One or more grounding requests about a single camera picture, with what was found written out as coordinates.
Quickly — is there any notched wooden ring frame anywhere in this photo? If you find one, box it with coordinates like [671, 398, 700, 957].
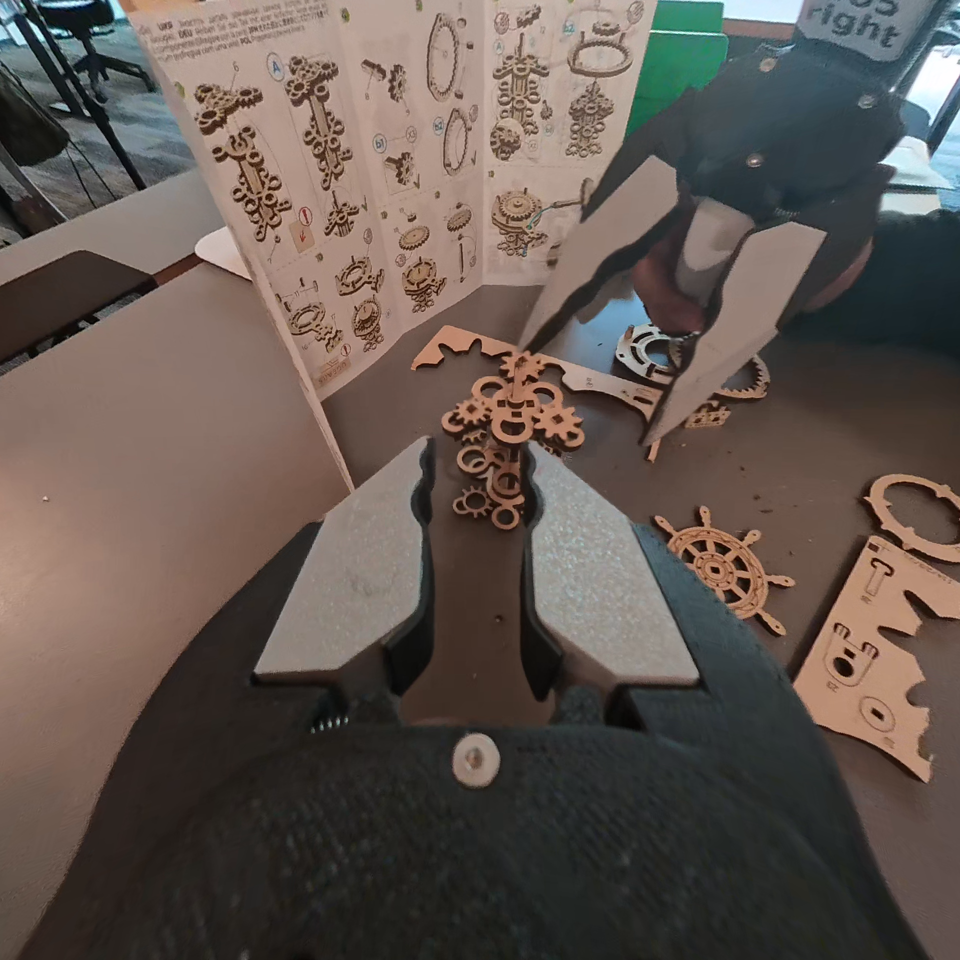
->
[862, 472, 960, 565]

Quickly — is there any white flat card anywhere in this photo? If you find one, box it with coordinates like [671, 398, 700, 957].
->
[195, 232, 256, 282]

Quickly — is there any wooden gear model assembly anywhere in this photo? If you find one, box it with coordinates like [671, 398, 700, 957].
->
[441, 351, 586, 530]

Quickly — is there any person's right hand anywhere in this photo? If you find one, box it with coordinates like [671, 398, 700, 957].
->
[632, 228, 873, 331]

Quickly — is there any person's right forearm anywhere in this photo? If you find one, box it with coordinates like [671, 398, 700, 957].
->
[787, 206, 960, 354]

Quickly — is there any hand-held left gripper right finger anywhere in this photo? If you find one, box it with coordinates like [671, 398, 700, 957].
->
[519, 444, 711, 704]

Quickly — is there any wooden sheet with slotted parts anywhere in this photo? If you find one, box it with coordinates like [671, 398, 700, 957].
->
[793, 534, 960, 783]

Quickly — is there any flat slotted wooden ring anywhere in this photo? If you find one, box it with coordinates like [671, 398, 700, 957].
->
[613, 321, 725, 387]

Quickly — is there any black office chair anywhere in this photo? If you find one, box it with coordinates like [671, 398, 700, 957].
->
[33, 0, 159, 99]

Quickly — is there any wooden ring gear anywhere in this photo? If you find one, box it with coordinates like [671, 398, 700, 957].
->
[712, 351, 772, 404]

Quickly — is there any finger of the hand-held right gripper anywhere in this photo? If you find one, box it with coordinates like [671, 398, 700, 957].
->
[641, 221, 828, 447]
[516, 159, 684, 354]

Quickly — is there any black tripod stand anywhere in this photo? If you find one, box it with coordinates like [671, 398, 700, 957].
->
[15, 0, 147, 192]

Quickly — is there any wooden ship wheel part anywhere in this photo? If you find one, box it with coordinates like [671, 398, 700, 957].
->
[652, 506, 796, 637]

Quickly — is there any dark brown chair seat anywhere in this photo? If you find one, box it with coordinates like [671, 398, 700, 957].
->
[0, 249, 159, 363]

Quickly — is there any green plastic bin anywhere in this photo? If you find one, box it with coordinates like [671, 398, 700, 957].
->
[624, 28, 730, 144]

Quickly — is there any folded assembly instruction sheet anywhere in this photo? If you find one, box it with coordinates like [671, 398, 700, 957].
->
[123, 0, 660, 490]

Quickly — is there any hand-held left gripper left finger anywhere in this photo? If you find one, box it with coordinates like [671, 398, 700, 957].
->
[253, 437, 438, 696]

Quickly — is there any jagged wooden sheet frame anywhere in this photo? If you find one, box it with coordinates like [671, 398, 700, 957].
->
[411, 326, 676, 462]

